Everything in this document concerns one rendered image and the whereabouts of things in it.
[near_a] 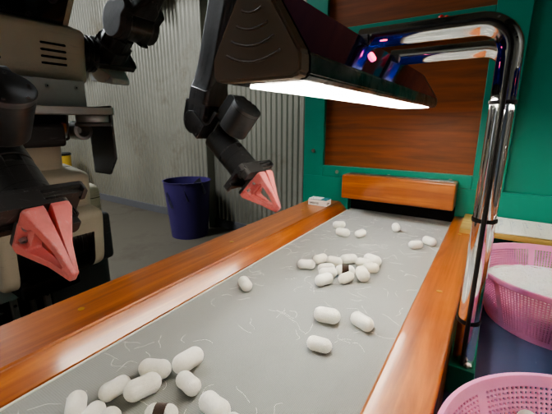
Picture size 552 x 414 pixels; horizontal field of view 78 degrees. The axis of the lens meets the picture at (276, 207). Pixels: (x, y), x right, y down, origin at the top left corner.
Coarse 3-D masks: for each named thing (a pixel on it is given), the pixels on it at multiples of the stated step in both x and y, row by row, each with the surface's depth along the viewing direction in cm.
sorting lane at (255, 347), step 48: (336, 240) 80; (384, 240) 80; (240, 288) 57; (288, 288) 57; (336, 288) 57; (384, 288) 57; (144, 336) 44; (192, 336) 44; (240, 336) 44; (288, 336) 44; (336, 336) 44; (384, 336) 44; (48, 384) 36; (96, 384) 36; (240, 384) 36; (288, 384) 36; (336, 384) 36
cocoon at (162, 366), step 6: (144, 360) 37; (150, 360) 37; (156, 360) 37; (162, 360) 37; (144, 366) 36; (150, 366) 36; (156, 366) 36; (162, 366) 36; (168, 366) 36; (144, 372) 36; (156, 372) 36; (162, 372) 36; (168, 372) 36; (162, 378) 36
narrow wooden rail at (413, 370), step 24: (456, 216) 90; (456, 240) 72; (432, 264) 60; (456, 264) 60; (432, 288) 51; (456, 288) 51; (408, 312) 45; (432, 312) 45; (456, 312) 45; (408, 336) 40; (432, 336) 40; (408, 360) 36; (432, 360) 36; (384, 384) 33; (408, 384) 33; (432, 384) 33; (384, 408) 30; (408, 408) 30; (432, 408) 30
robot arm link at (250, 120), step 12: (228, 96) 64; (240, 96) 65; (228, 108) 65; (240, 108) 62; (252, 108) 65; (192, 120) 68; (216, 120) 68; (228, 120) 64; (240, 120) 63; (252, 120) 64; (192, 132) 69; (204, 132) 68; (228, 132) 65; (240, 132) 65
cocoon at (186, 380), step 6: (180, 372) 35; (186, 372) 35; (180, 378) 35; (186, 378) 34; (192, 378) 34; (180, 384) 34; (186, 384) 34; (192, 384) 34; (198, 384) 34; (186, 390) 34; (192, 390) 34; (198, 390) 34; (192, 396) 34
